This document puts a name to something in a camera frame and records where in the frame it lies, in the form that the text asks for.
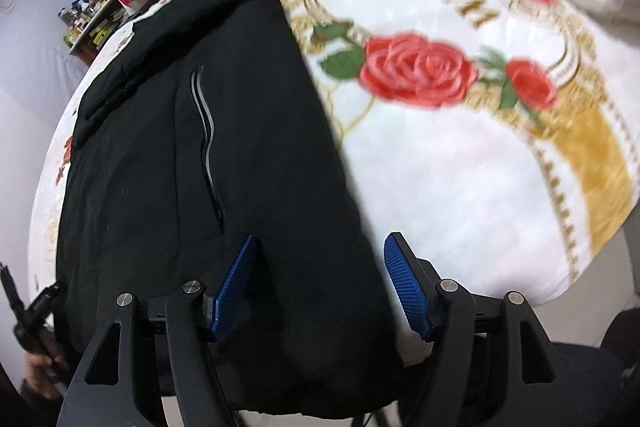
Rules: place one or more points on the black jacket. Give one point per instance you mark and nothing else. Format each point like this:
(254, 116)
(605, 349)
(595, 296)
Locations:
(204, 133)

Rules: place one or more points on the person's left hand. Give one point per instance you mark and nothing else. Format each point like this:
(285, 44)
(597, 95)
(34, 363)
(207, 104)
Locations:
(36, 373)

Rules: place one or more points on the low wooden shelf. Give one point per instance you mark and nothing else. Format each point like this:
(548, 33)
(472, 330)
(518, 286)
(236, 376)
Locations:
(87, 42)

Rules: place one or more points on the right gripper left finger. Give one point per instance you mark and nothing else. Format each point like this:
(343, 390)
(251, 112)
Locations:
(222, 303)

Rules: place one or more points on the floral bed blanket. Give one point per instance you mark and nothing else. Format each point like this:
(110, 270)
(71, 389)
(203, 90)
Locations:
(501, 136)

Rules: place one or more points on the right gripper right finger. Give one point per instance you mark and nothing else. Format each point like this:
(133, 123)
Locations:
(416, 283)

